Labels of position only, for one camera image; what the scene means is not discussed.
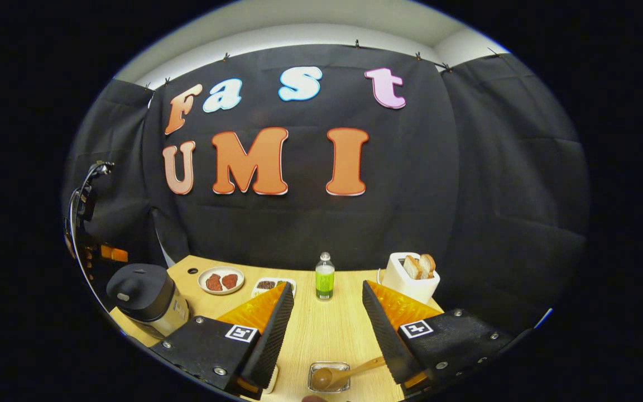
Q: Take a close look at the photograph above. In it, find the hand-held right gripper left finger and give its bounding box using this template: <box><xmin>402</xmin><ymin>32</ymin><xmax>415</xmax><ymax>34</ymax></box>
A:
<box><xmin>150</xmin><ymin>281</ymin><xmax>296</xmax><ymax>399</ymax></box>

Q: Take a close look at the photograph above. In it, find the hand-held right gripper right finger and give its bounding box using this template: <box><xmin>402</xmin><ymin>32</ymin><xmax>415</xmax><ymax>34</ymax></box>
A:
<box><xmin>362</xmin><ymin>280</ymin><xmax>524</xmax><ymax>392</ymax></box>

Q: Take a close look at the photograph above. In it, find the dark grey rice cooker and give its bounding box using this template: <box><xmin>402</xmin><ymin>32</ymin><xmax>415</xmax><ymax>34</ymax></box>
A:
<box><xmin>106</xmin><ymin>264</ymin><xmax>190</xmax><ymax>339</ymax></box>

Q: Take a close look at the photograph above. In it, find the clear chopstick holder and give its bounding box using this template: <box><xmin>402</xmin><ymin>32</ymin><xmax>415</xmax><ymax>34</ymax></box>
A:
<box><xmin>308</xmin><ymin>362</ymin><xmax>351</xmax><ymax>393</ymax></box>

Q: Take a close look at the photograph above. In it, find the wooden spoon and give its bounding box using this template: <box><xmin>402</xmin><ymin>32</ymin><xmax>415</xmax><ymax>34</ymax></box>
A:
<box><xmin>311</xmin><ymin>357</ymin><xmax>387</xmax><ymax>391</ymax></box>

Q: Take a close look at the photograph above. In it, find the white divided bean dish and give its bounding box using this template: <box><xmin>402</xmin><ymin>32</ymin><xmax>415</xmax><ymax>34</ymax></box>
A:
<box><xmin>252</xmin><ymin>277</ymin><xmax>297</xmax><ymax>298</ymax></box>

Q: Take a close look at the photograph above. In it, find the white toaster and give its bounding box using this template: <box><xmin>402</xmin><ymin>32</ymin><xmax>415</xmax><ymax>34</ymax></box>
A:
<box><xmin>381</xmin><ymin>252</ymin><xmax>441</xmax><ymax>304</ymax></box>

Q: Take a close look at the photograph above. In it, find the green label plastic bottle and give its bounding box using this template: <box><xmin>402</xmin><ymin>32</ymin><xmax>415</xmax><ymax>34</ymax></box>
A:
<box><xmin>315</xmin><ymin>252</ymin><xmax>335</xmax><ymax>301</ymax></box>

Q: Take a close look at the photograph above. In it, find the white round plate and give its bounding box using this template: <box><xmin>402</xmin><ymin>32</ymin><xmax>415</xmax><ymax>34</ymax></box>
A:
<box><xmin>198</xmin><ymin>266</ymin><xmax>245</xmax><ymax>295</ymax></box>

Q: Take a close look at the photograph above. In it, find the black backdrop cloth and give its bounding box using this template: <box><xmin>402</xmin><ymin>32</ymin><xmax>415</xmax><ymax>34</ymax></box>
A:
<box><xmin>65</xmin><ymin>44</ymin><xmax>589</xmax><ymax>336</ymax></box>

